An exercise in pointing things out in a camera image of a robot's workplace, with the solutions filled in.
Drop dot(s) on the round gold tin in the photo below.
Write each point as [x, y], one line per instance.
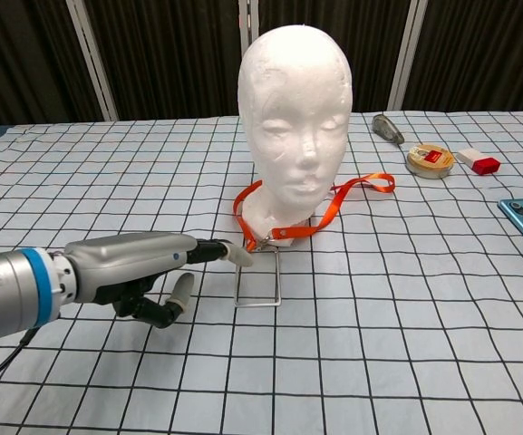
[429, 161]

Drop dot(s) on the black screen fabric panel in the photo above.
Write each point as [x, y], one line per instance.
[370, 45]
[16, 59]
[483, 54]
[170, 54]

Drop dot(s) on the white and red small box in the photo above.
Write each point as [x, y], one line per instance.
[485, 165]

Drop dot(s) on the white screen frame post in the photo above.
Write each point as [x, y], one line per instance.
[407, 54]
[248, 18]
[92, 63]

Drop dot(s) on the grey metal oblong tool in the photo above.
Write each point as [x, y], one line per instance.
[385, 127]

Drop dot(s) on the checkered white tablecloth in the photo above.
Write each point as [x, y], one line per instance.
[84, 362]

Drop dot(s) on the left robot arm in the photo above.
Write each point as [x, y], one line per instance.
[7, 290]

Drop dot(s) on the clear badge holder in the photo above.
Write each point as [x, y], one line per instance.
[256, 304]

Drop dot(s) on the white foam mannequin head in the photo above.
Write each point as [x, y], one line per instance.
[297, 90]

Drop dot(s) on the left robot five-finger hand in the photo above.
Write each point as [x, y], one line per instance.
[125, 258]

